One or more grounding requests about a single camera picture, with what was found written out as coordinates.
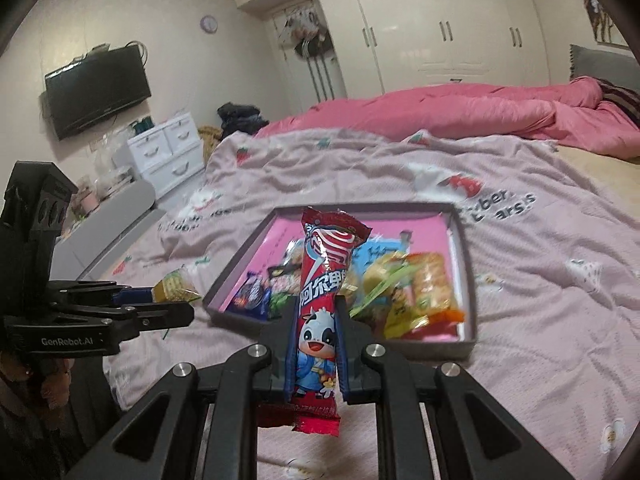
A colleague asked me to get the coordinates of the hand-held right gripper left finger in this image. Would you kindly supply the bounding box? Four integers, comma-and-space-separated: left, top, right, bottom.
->
75, 296, 303, 480

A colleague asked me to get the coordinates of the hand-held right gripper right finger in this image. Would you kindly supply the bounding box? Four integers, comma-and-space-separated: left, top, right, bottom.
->
334, 295, 576, 480

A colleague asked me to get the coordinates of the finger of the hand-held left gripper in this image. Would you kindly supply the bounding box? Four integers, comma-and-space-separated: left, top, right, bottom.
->
100, 301, 196, 341
107, 284, 160, 306

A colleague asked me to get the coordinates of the small gold snack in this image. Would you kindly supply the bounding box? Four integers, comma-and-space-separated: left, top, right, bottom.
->
150, 267, 203, 306

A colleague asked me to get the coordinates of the red cartoon cow candy packet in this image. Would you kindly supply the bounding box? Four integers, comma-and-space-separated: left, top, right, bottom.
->
257, 206, 372, 438

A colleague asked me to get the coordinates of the red jujube snack packet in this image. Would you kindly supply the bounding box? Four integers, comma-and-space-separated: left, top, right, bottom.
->
265, 240, 306, 321

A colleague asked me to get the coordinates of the blue cookie packet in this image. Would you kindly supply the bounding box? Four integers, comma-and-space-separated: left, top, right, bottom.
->
227, 270, 271, 318

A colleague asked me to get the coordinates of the green snack packet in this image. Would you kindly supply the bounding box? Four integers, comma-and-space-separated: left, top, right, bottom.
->
350, 252, 416, 318

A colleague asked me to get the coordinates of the pink tray with grey rim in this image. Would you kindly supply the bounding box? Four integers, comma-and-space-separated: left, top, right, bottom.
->
202, 202, 478, 365

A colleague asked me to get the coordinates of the orange bread packet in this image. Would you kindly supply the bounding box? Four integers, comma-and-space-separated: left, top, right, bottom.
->
405, 252, 466, 328

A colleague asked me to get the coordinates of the grey bench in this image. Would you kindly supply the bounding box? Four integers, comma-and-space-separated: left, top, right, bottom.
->
50, 180, 168, 281

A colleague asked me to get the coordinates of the white drawer cabinet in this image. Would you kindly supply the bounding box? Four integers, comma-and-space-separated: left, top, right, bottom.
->
112, 114, 206, 198

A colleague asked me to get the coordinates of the yellow knitted cloth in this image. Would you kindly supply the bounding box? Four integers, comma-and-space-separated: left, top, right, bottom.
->
197, 125, 226, 166

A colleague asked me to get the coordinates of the dark cloth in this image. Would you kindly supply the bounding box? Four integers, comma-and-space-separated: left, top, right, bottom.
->
0, 400, 126, 480

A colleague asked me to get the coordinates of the pink printed blanket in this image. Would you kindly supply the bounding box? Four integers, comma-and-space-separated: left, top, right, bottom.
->
102, 130, 640, 480

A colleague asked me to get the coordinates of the pile of dark clothes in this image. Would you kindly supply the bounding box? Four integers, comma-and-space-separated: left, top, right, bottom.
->
217, 102, 271, 136

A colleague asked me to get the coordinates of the pink quilt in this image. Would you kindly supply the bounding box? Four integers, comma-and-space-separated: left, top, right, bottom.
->
252, 76, 640, 163

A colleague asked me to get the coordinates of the coat rack with bags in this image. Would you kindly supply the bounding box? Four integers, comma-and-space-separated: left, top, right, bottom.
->
277, 2, 336, 106

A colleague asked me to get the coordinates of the beige bed sheet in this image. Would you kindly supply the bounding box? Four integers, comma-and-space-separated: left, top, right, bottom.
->
550, 145, 640, 201

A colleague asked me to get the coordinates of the white wardrobe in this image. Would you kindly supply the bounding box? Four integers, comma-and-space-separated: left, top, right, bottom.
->
230, 0, 551, 101

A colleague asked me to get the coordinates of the striped pillow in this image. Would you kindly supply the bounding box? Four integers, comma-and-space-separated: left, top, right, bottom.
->
597, 79, 640, 126

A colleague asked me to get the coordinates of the grey padded headboard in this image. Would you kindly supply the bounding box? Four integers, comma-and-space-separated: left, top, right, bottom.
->
569, 44, 640, 91

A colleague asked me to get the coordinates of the black wall television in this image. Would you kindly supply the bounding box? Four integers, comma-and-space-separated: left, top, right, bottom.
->
44, 44, 152, 142

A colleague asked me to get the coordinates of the wall painting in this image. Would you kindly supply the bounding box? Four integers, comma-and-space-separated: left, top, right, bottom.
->
580, 0, 631, 48

